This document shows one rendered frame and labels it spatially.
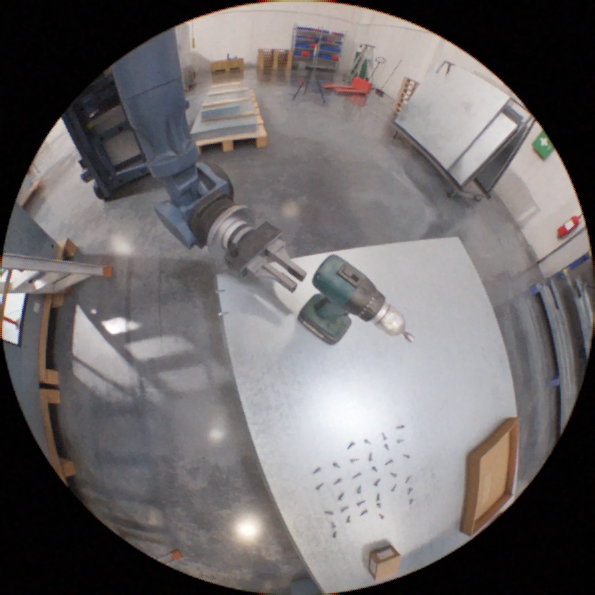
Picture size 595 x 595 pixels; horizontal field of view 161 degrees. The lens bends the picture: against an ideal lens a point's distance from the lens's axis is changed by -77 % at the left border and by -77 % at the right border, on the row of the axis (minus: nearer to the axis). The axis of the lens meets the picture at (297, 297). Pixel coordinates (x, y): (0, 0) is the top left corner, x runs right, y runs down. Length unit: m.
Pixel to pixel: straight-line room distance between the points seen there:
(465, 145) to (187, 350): 3.21
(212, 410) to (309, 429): 0.77
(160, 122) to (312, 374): 0.62
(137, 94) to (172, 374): 1.20
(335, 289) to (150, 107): 0.45
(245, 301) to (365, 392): 0.37
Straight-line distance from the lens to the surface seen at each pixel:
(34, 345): 2.08
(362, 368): 0.53
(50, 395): 2.02
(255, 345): 0.50
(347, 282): 0.31
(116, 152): 2.59
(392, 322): 0.33
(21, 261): 1.33
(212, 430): 1.23
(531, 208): 4.90
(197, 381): 1.22
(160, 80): 0.45
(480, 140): 2.91
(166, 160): 0.50
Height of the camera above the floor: 1.14
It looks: 68 degrees down
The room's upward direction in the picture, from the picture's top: 17 degrees clockwise
